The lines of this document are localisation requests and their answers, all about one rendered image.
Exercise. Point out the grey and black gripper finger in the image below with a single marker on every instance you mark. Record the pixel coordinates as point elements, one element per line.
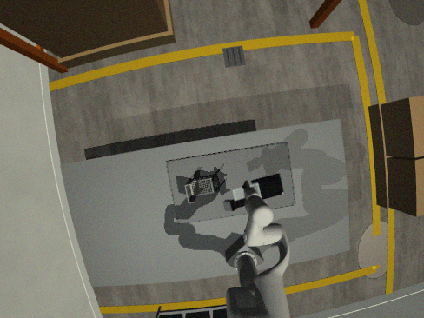
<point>245,185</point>

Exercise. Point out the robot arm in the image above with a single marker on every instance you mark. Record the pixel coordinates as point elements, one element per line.
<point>260,295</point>

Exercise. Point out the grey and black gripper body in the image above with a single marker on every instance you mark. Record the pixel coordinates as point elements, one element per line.
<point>250,192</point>

